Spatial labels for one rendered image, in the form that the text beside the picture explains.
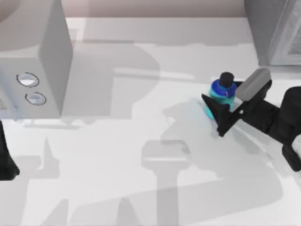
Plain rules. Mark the pale microwave oven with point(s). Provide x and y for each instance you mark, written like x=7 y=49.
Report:
x=28 y=35

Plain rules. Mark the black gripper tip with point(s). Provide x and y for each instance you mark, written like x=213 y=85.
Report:
x=5 y=160

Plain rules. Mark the small microwave knob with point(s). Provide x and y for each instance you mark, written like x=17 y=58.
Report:
x=35 y=98

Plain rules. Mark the blue bottle with black cap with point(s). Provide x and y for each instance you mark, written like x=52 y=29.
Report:
x=221 y=90

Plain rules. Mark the grey cabinet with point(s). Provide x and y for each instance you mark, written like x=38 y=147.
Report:
x=263 y=28

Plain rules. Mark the large microwave knob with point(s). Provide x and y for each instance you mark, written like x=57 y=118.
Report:
x=27 y=80

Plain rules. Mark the pale grey rounded box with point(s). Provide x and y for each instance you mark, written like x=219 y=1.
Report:
x=252 y=84

